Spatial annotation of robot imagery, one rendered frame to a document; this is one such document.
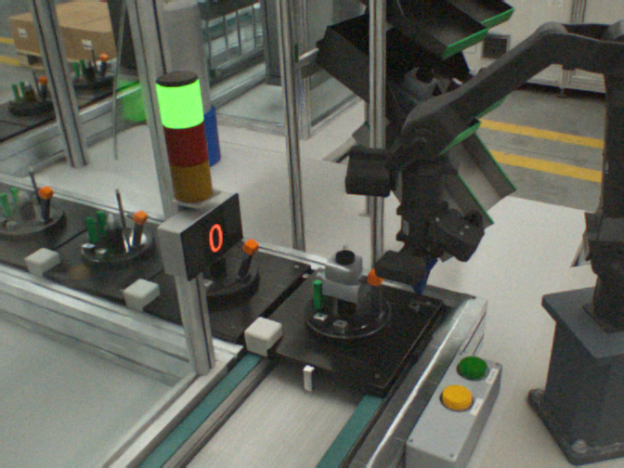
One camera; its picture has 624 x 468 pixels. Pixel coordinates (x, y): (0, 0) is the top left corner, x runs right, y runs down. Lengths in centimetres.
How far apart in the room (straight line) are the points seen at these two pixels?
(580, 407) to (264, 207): 95
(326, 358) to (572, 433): 37
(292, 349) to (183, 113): 43
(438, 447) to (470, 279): 56
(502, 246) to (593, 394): 59
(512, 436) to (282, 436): 35
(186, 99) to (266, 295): 47
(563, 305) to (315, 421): 39
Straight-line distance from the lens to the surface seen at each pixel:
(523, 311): 138
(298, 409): 107
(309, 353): 108
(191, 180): 88
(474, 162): 147
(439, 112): 89
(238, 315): 117
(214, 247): 93
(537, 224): 167
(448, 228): 95
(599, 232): 95
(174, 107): 84
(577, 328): 102
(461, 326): 115
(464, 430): 98
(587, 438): 110
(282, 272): 126
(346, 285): 107
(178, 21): 184
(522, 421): 116
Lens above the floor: 166
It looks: 30 degrees down
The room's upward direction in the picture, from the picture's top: 3 degrees counter-clockwise
